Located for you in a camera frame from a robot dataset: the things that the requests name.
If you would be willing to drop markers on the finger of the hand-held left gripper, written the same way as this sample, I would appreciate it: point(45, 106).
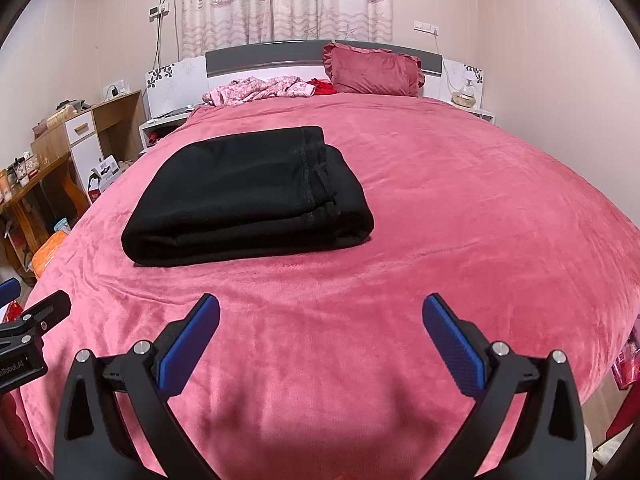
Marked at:
point(7, 291)
point(45, 310)

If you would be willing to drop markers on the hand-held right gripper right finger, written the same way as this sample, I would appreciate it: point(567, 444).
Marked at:
point(455, 345)

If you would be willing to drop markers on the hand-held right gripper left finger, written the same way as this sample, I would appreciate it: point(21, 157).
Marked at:
point(190, 345)

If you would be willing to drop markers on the black pants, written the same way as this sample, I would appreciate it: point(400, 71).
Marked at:
point(240, 195)

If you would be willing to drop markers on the orange plastic stool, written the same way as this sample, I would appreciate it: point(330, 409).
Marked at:
point(47, 255)

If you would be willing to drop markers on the wooden desk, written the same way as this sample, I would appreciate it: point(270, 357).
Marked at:
point(30, 195)

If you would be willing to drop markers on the pile of snack packets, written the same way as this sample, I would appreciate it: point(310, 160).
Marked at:
point(20, 175)

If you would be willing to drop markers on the white red cardboard box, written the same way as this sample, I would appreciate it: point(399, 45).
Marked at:
point(102, 180)

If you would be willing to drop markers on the pink bed blanket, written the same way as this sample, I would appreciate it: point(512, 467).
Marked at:
point(400, 210)

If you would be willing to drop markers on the wooden cabinet white drawers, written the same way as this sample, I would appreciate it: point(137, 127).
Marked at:
point(87, 145)

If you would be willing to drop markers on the white nightstand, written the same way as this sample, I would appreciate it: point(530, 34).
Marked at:
point(477, 112)
point(160, 127)

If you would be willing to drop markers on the glass teapot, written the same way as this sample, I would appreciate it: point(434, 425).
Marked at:
point(462, 96)

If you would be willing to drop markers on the pink floral garment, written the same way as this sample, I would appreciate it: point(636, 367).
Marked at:
point(250, 90)

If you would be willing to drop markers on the dark pink ruffled pillow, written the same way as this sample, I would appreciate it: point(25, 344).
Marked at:
point(375, 72)

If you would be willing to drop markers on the red garment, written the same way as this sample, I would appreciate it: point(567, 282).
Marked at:
point(322, 88)

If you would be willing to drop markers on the grey white headboard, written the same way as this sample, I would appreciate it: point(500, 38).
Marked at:
point(260, 55)

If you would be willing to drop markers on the patterned curtain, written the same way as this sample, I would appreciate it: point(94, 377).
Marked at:
point(300, 0)

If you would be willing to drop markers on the white wall socket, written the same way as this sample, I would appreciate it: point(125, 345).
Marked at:
point(115, 90)
point(425, 26)
point(159, 10)

